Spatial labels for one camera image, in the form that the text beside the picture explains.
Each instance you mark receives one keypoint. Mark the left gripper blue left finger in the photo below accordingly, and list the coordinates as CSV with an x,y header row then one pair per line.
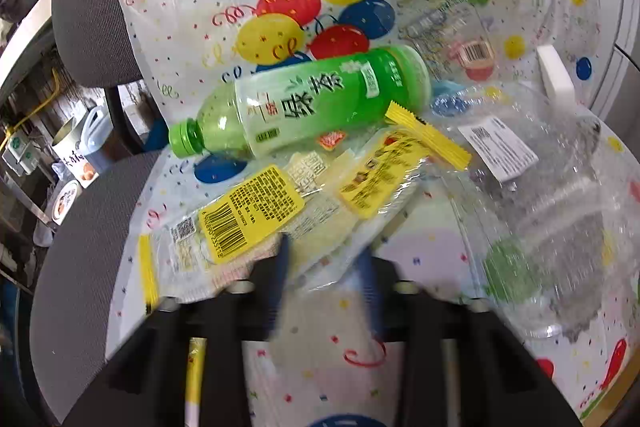
x,y
144,382

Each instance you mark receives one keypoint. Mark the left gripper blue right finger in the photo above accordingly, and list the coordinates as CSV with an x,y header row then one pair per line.
x,y
461,365

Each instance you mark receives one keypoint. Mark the clear plastic packaging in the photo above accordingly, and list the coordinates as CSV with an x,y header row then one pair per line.
x,y
497,124

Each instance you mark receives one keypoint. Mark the green tea bottle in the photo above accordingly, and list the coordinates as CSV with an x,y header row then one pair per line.
x,y
271,110

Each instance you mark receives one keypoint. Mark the white foam sponge block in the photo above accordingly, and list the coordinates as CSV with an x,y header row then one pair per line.
x,y
557,83

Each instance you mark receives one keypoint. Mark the white kitchen counter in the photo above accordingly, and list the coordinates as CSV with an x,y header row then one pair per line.
x,y
33,36

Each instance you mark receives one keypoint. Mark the grey office chair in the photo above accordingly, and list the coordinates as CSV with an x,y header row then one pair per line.
x,y
73,294

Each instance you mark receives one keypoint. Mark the balloon print plastic cover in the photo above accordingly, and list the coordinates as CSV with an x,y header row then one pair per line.
x,y
402,212

